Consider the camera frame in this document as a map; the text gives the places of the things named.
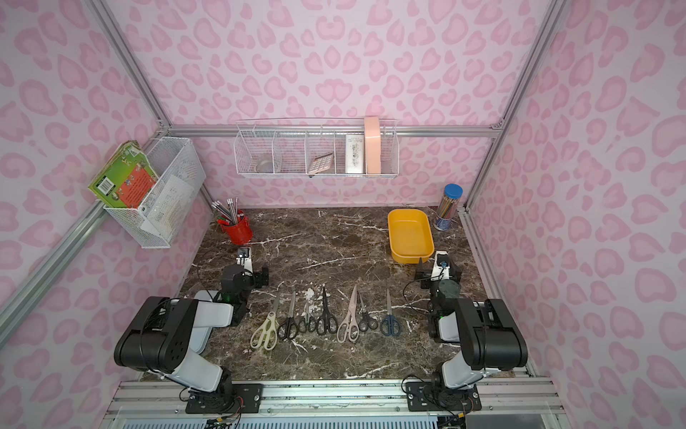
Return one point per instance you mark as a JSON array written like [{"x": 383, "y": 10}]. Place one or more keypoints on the pink case on shelf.
[{"x": 373, "y": 145}]

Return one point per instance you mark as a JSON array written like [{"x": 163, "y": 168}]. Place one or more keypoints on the white paper in basket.
[{"x": 164, "y": 215}]

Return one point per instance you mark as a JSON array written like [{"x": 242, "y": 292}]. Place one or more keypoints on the cream green handled scissors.
[{"x": 265, "y": 336}]

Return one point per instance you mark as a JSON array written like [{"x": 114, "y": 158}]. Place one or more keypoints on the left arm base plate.
[{"x": 244, "y": 398}]

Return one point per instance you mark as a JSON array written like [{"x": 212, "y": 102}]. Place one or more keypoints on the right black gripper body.
[{"x": 426, "y": 273}]

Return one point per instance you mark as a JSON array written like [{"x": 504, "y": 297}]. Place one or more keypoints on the white floral case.
[{"x": 354, "y": 154}]

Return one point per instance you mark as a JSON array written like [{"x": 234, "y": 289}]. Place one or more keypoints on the pens in red cup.
[{"x": 228, "y": 210}]

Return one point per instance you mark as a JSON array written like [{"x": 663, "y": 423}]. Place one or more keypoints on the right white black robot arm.
[{"x": 488, "y": 338}]

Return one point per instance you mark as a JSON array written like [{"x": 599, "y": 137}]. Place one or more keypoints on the blue handled scissors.
[{"x": 390, "y": 326}]

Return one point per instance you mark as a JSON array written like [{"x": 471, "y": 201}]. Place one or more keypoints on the black handled steel scissors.
[{"x": 289, "y": 329}]

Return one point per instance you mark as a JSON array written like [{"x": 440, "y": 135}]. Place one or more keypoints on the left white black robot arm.
[{"x": 164, "y": 335}]

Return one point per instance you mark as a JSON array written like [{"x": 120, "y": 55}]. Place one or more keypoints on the yellow plastic storage box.
[{"x": 410, "y": 236}]

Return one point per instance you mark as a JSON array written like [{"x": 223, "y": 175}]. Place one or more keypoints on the small black handled scissors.
[{"x": 307, "y": 323}]

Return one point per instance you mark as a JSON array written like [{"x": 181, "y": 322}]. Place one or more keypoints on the white wire wall shelf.
[{"x": 294, "y": 146}]

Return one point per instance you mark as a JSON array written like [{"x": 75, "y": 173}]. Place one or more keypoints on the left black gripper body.
[{"x": 256, "y": 276}]

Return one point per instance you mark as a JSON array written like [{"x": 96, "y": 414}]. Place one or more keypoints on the blue lid pencil tube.
[{"x": 447, "y": 207}]

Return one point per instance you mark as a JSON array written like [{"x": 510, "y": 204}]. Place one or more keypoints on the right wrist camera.
[{"x": 441, "y": 263}]

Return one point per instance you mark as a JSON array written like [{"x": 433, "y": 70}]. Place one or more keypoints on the black handled medium scissors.
[{"x": 366, "y": 322}]

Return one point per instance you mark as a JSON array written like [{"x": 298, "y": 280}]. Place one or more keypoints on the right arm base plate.
[{"x": 425, "y": 396}]

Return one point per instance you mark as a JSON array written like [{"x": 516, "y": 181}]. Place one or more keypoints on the green red booklet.
[{"x": 127, "y": 178}]

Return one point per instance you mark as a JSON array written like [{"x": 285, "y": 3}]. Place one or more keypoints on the pink kitchen scissors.
[{"x": 349, "y": 328}]

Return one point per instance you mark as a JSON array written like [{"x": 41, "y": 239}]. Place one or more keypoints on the small calculator on shelf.
[{"x": 321, "y": 164}]

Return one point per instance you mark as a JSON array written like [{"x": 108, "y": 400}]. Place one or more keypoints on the tape roll on shelf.
[{"x": 265, "y": 165}]

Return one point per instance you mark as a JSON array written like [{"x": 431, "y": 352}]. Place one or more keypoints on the red pen cup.
[{"x": 241, "y": 233}]

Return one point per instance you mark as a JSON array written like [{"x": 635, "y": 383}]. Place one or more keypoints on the all black scissors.
[{"x": 326, "y": 323}]

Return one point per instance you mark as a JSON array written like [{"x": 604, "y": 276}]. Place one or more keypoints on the white mesh wall basket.
[{"x": 169, "y": 156}]

